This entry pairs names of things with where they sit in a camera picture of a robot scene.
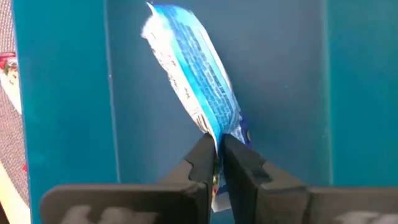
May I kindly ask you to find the round grey woven mat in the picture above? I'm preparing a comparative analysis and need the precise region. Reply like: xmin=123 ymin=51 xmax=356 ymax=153
xmin=0 ymin=0 xmax=30 ymax=207

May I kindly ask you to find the blue and white granola bar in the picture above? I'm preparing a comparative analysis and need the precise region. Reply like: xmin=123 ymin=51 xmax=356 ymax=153
xmin=140 ymin=2 xmax=252 ymax=213

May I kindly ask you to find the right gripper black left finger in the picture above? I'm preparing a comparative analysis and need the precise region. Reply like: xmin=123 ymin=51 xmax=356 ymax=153
xmin=39 ymin=133 xmax=217 ymax=224

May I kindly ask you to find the blue plastic bin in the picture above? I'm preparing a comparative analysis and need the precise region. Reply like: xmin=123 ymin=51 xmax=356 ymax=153
xmin=11 ymin=0 xmax=398 ymax=224

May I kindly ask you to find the red and white granola bar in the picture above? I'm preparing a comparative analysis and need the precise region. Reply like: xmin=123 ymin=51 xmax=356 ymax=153
xmin=0 ymin=52 xmax=22 ymax=114

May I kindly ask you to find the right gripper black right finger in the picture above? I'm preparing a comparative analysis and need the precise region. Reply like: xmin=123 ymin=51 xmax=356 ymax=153
xmin=221 ymin=133 xmax=398 ymax=224

